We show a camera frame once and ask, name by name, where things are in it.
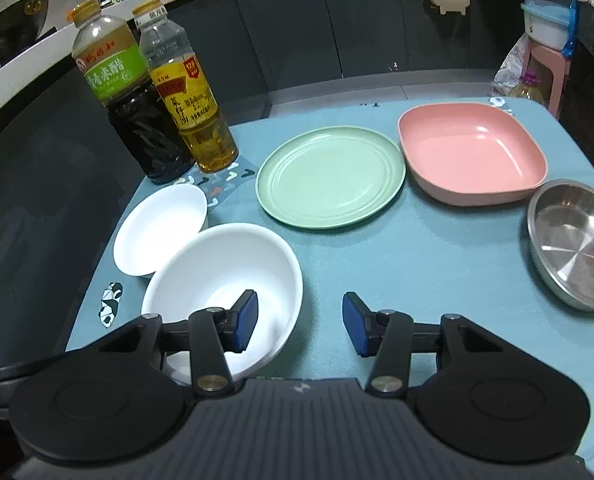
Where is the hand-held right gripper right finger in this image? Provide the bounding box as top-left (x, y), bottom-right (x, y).
top-left (342, 291), bottom-right (508, 401)

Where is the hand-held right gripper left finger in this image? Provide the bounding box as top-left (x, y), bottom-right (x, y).
top-left (84, 289), bottom-right (259, 397)

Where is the large white bowl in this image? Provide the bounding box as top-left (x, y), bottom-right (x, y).
top-left (141, 223), bottom-right (304, 386)

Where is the small white bowl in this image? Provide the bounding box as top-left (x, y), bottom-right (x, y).
top-left (113, 183), bottom-right (209, 278)

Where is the green round plate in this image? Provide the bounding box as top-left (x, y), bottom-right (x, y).
top-left (255, 127), bottom-right (408, 230)

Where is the pink square dish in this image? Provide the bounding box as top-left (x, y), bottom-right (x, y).
top-left (397, 103), bottom-right (548, 207)

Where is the stainless steel bowl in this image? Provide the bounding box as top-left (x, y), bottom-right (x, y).
top-left (527, 178), bottom-right (594, 312)

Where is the blue table mat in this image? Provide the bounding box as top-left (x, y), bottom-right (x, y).
top-left (66, 96), bottom-right (594, 466)

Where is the yellow oil bottle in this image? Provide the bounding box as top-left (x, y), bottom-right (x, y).
top-left (132, 0), bottom-right (240, 175)

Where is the dark vinegar bottle green label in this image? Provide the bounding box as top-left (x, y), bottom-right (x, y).
top-left (71, 1), bottom-right (195, 186)

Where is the large cooking oil jug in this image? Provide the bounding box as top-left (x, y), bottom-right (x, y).
top-left (509, 72), bottom-right (548, 108)

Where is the floral plastic bag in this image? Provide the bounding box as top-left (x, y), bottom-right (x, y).
top-left (492, 35), bottom-right (532, 98)

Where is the pink plastic stool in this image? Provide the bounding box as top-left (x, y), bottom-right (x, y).
top-left (522, 40), bottom-right (572, 116)

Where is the white kitchen countertop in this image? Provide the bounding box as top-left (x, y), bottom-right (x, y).
top-left (0, 0), bottom-right (458, 133)

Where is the black mesh rack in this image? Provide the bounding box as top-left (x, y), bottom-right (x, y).
top-left (559, 0), bottom-right (594, 171)

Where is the white container with blue lid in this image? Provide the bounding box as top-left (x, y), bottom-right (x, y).
top-left (521, 0), bottom-right (575, 51)

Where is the blue hanging bag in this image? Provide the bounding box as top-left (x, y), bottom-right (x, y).
top-left (562, 0), bottom-right (578, 58)

